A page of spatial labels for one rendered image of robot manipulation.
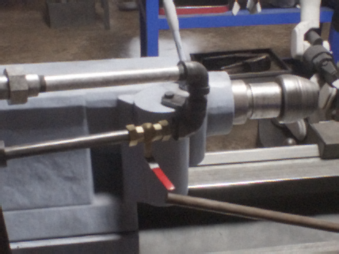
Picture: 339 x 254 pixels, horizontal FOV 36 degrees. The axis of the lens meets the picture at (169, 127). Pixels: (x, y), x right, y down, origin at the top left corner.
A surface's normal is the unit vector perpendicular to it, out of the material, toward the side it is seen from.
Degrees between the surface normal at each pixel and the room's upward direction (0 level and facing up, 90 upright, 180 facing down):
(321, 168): 0
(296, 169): 0
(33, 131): 76
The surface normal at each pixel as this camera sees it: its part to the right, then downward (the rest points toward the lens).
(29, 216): 0.11, 0.03
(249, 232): 0.04, -0.83
